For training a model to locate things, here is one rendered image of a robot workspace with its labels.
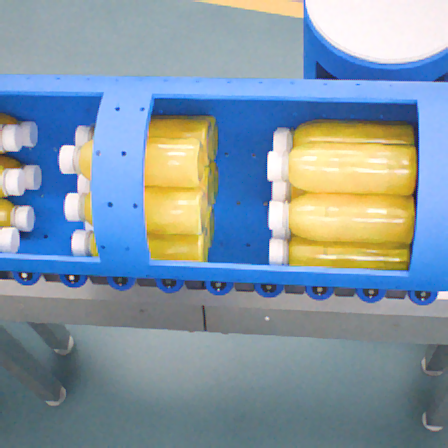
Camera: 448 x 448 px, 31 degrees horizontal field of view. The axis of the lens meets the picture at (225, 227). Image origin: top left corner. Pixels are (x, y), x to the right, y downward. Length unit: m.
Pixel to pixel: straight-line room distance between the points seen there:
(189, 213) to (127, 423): 1.17
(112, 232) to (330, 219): 0.28
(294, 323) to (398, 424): 0.91
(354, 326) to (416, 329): 0.10
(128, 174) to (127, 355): 1.25
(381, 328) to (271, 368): 0.91
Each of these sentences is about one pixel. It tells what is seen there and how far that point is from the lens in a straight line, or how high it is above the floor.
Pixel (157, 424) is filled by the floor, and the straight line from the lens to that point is 2.18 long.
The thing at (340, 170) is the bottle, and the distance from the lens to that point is 1.07.
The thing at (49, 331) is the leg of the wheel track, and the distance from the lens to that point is 2.11.
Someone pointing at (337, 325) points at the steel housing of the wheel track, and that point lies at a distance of 1.30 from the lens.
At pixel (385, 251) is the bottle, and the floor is 1.07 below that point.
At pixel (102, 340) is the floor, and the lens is 2.27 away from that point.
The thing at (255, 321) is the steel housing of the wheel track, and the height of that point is 0.87.
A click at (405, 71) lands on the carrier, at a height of 1.01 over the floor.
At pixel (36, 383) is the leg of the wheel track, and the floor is 0.22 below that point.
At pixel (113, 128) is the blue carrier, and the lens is 1.06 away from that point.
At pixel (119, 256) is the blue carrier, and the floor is 1.13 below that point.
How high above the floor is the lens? 2.10
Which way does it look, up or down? 64 degrees down
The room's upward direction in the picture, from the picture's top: 11 degrees counter-clockwise
